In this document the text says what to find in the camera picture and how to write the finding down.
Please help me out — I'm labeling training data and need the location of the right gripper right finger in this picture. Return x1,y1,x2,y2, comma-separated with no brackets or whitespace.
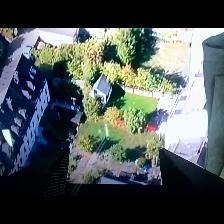
159,147,224,197

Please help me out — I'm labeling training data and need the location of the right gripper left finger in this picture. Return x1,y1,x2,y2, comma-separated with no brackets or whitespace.
13,145,71,197

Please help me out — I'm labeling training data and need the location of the grey T-shirt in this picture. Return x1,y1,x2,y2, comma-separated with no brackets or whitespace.
201,32,224,180

